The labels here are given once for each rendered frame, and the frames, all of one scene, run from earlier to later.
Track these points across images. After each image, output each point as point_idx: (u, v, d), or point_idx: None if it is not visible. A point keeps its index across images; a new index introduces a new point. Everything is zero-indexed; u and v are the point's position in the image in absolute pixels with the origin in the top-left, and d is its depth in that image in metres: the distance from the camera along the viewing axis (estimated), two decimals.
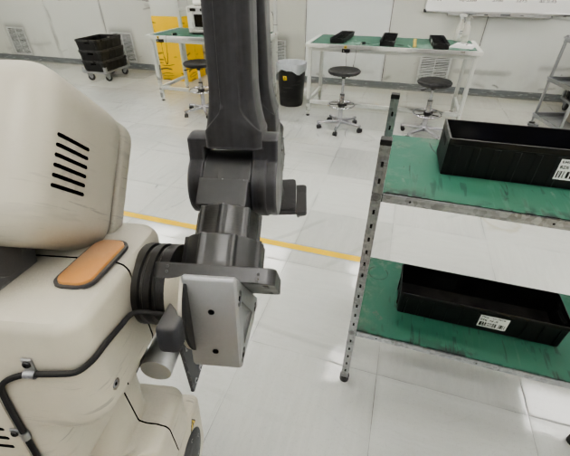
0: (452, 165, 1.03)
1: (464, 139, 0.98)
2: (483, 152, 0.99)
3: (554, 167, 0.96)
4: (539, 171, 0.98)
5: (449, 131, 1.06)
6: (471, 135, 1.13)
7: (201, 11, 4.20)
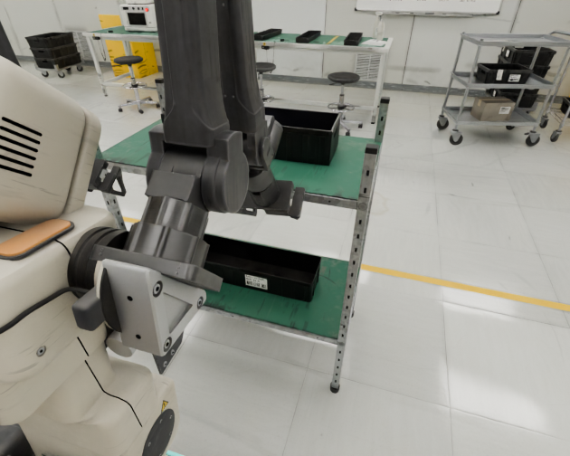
0: None
1: None
2: None
3: None
4: None
5: None
6: None
7: (134, 9, 4.37)
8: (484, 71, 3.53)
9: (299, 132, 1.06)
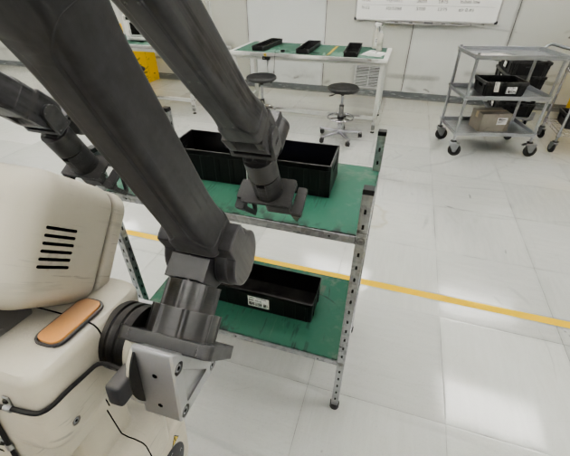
0: None
1: None
2: (193, 157, 1.21)
3: (243, 170, 1.18)
4: (236, 174, 1.19)
5: (180, 140, 1.28)
6: (213, 143, 1.34)
7: None
8: (482, 83, 3.58)
9: (299, 166, 1.11)
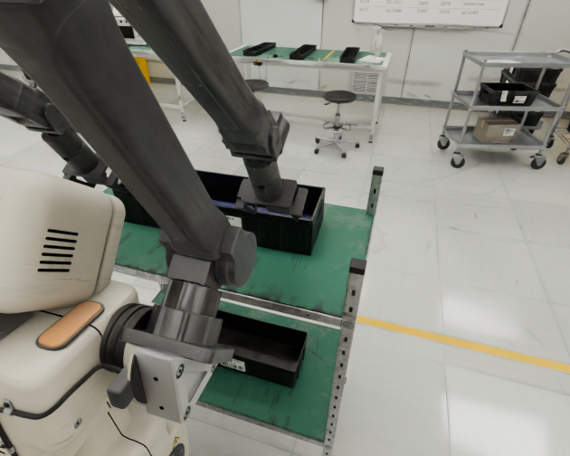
0: (128, 213, 1.02)
1: None
2: None
3: None
4: None
5: None
6: None
7: (121, 23, 4.19)
8: (488, 91, 3.35)
9: (273, 219, 0.88)
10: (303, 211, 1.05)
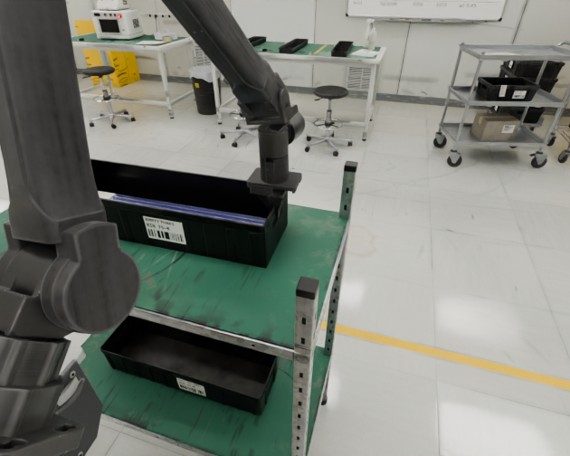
0: None
1: None
2: None
3: (142, 224, 0.79)
4: (133, 228, 0.81)
5: None
6: (117, 176, 0.96)
7: (106, 15, 4.04)
8: (486, 87, 3.19)
9: (219, 224, 0.73)
10: (264, 214, 0.89)
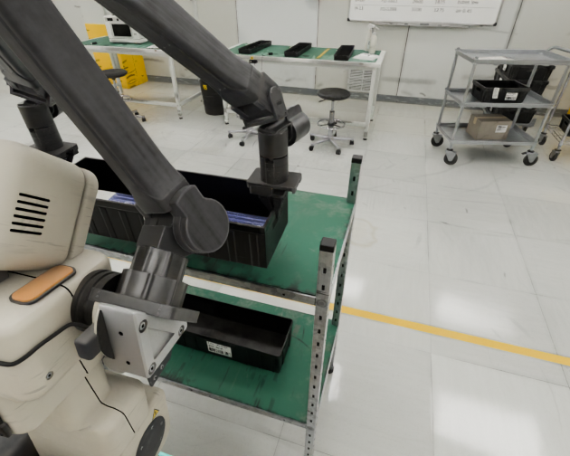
0: None
1: None
2: None
3: (143, 225, 0.79)
4: (134, 229, 0.81)
5: None
6: (117, 175, 0.96)
7: (118, 21, 4.23)
8: (480, 89, 3.38)
9: None
10: (264, 213, 0.89)
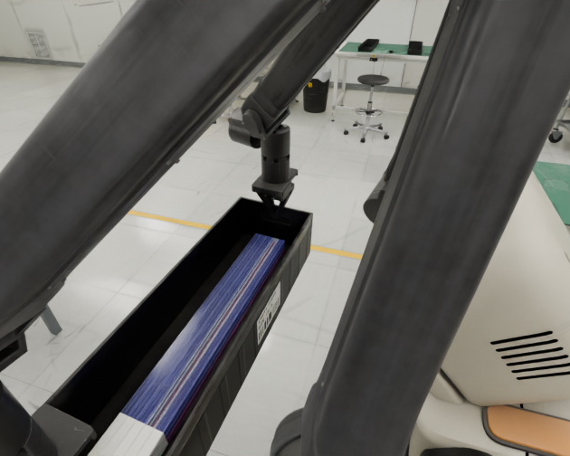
0: None
1: None
2: (185, 451, 0.40)
3: (255, 336, 0.55)
4: (247, 357, 0.54)
5: None
6: (74, 406, 0.45)
7: None
8: None
9: (297, 245, 0.67)
10: (232, 242, 0.80)
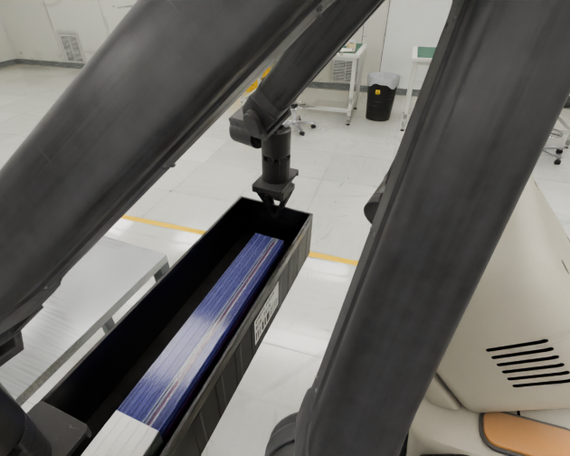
0: None
1: None
2: (179, 451, 0.40)
3: (252, 336, 0.55)
4: (244, 357, 0.54)
5: None
6: (71, 403, 0.45)
7: None
8: None
9: (296, 245, 0.67)
10: (232, 242, 0.80)
